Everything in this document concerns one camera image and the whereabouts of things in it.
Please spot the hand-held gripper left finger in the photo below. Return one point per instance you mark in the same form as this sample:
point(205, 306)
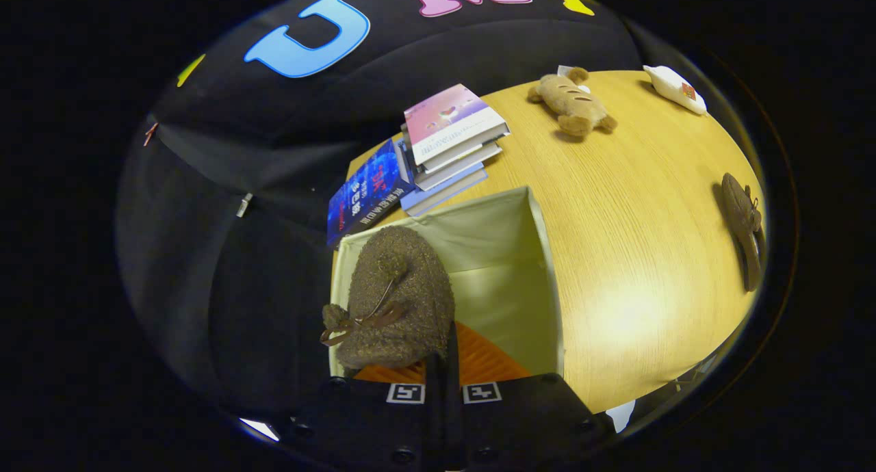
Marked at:
point(434, 417)

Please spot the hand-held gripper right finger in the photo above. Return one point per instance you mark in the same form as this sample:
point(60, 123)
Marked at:
point(453, 417)

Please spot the brown fuzzy shoe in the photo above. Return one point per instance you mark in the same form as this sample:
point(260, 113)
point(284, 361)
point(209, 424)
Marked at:
point(404, 287)
point(740, 219)

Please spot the pale green storage box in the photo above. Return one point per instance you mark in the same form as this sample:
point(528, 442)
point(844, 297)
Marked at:
point(506, 280)

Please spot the pale blue book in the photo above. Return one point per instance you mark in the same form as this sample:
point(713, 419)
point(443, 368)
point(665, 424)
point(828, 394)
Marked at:
point(445, 191)

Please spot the dark blue book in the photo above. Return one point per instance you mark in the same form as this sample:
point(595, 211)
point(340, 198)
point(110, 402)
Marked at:
point(366, 191)

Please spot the grey book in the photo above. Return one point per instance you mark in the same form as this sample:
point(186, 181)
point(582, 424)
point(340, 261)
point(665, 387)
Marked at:
point(455, 165)

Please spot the black backdrop cloth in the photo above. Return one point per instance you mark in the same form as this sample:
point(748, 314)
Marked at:
point(226, 273)

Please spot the silver clip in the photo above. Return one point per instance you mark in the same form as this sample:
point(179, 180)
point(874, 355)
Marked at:
point(244, 204)

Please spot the pink cover book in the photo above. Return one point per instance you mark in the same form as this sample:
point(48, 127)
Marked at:
point(448, 120)

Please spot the brown plush toy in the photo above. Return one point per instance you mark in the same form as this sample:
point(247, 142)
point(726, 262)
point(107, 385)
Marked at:
point(571, 102)

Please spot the white plastic bottle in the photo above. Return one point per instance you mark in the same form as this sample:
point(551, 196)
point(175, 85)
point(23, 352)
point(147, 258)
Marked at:
point(674, 89)

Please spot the copper clip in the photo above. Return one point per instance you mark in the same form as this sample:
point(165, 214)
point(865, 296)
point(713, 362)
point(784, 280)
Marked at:
point(150, 133)

